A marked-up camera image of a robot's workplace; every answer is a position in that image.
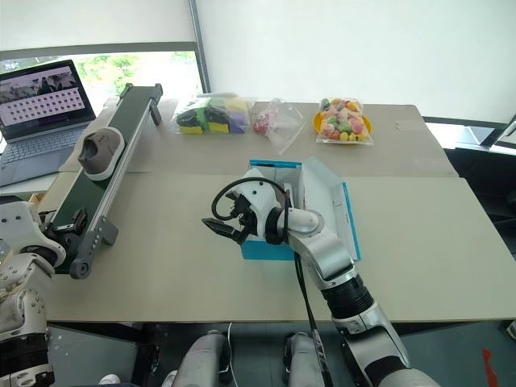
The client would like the grey right robot leg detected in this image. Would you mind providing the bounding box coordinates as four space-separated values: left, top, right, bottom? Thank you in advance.
283 331 328 387

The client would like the grey window frame post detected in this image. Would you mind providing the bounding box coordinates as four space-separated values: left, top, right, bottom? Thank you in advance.
188 0 212 97

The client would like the silver laptop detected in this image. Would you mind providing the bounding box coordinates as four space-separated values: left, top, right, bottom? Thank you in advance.
0 59 98 188

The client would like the dark side desk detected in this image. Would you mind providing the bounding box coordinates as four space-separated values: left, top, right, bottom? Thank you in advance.
422 115 516 261

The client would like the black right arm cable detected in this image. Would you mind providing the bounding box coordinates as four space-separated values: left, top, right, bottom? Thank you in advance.
212 178 335 387

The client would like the thin white cable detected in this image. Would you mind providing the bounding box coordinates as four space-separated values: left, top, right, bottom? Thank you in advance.
219 321 235 387

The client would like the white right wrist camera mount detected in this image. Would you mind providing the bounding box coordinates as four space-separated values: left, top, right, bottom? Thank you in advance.
237 168 289 239

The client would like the grey left robot leg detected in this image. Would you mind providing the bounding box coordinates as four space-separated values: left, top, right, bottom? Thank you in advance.
176 329 229 387

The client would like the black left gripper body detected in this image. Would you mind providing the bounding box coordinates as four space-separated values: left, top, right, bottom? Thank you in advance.
41 222 81 261

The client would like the plastic bag with red items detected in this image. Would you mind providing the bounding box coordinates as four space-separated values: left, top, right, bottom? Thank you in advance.
251 97 306 156

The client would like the bag of colourful candies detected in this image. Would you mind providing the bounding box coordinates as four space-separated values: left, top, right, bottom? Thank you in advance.
313 96 376 148

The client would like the green conveyor belt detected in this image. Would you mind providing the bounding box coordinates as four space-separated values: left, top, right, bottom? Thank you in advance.
38 82 164 281

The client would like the blue and white shoebox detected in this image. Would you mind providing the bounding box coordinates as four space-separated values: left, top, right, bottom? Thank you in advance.
240 157 363 263

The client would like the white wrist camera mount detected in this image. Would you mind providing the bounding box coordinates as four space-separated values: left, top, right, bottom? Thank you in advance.
0 200 68 268
237 168 289 239

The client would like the plastic bag of sponges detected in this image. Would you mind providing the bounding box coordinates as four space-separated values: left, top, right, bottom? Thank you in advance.
170 93 257 138

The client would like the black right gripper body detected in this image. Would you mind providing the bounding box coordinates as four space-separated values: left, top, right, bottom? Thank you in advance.
225 193 261 242

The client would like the grey robot leg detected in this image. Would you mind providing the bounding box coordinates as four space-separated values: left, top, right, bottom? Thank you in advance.
283 331 328 387
176 329 229 387

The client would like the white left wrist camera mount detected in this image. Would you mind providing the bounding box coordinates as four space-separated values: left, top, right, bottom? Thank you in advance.
0 200 68 268

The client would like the grey shoe with white sole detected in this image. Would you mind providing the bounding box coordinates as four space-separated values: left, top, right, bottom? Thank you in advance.
77 127 125 181

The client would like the red object on floor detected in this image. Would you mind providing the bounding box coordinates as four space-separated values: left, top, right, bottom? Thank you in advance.
481 347 501 387

